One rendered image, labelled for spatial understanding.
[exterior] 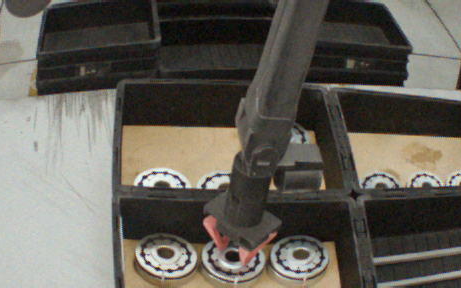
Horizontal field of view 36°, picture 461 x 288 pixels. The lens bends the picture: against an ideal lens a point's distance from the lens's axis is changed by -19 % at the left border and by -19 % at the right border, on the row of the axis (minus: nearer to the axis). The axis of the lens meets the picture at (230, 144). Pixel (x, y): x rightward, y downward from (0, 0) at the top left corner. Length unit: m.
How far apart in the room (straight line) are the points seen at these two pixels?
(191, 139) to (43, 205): 0.35
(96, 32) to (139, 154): 1.03
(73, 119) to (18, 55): 1.56
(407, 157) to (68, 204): 0.71
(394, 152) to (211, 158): 0.38
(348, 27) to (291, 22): 1.70
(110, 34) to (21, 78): 0.79
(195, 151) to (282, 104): 0.50
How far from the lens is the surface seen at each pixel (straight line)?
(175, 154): 1.56
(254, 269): 1.33
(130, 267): 1.35
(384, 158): 1.63
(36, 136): 1.80
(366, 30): 2.71
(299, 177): 1.20
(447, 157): 1.70
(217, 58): 2.60
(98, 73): 2.33
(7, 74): 3.25
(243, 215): 1.23
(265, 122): 1.10
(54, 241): 1.56
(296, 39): 1.02
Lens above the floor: 1.85
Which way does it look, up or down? 40 degrees down
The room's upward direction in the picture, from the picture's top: 7 degrees clockwise
